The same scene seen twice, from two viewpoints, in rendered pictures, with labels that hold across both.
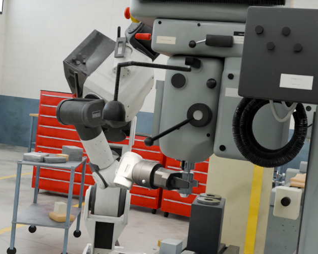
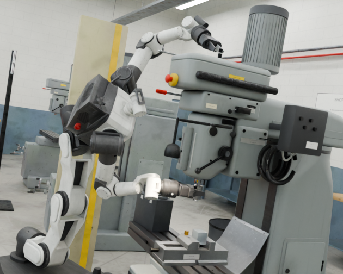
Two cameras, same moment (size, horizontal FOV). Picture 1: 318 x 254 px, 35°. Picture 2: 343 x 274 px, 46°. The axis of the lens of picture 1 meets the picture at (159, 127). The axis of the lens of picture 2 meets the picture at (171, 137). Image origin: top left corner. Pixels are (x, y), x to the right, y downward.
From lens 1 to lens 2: 1.50 m
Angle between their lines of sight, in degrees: 46
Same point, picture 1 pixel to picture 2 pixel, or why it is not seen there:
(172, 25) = (215, 97)
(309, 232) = (279, 214)
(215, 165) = not seen: hidden behind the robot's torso
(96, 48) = (106, 91)
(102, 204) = (74, 207)
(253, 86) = (295, 147)
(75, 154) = not seen: outside the picture
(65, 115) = (101, 148)
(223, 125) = (238, 159)
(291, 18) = (312, 113)
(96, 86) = (116, 123)
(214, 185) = not seen: hidden behind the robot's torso
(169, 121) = (206, 156)
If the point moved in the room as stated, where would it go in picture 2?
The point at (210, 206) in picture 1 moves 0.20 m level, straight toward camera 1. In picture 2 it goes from (167, 200) to (189, 210)
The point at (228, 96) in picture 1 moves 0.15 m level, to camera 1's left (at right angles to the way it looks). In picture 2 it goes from (242, 142) to (223, 140)
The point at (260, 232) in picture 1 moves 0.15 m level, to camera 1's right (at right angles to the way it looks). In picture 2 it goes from (98, 203) to (111, 202)
